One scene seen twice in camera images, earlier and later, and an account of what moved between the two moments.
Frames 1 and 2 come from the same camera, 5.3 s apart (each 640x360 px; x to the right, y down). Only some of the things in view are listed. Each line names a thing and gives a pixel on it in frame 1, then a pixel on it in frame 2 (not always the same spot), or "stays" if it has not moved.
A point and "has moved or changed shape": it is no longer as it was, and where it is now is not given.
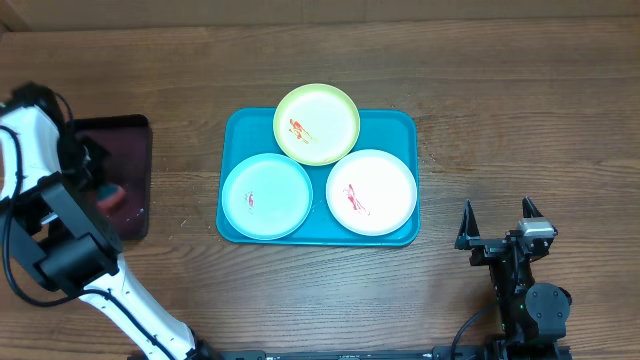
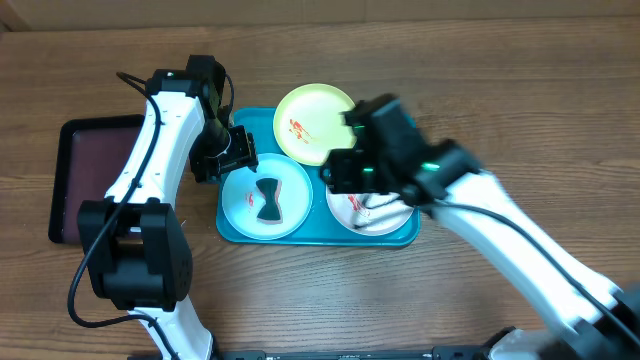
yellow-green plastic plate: [316, 124] stays
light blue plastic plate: [267, 196] stays
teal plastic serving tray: [250, 131] stays
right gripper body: [489, 248] to [374, 177]
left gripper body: [82, 157] to [217, 148]
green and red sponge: [109, 196] has moved or changed shape
